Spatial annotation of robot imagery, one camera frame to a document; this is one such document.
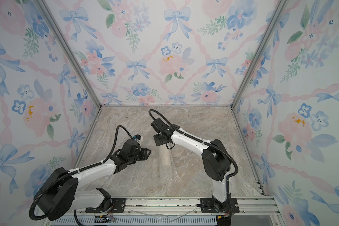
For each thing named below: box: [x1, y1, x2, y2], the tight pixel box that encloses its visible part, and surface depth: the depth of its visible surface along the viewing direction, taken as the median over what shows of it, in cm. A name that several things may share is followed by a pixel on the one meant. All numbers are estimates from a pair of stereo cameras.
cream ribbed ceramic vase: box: [157, 145, 174, 176], surface depth 86 cm
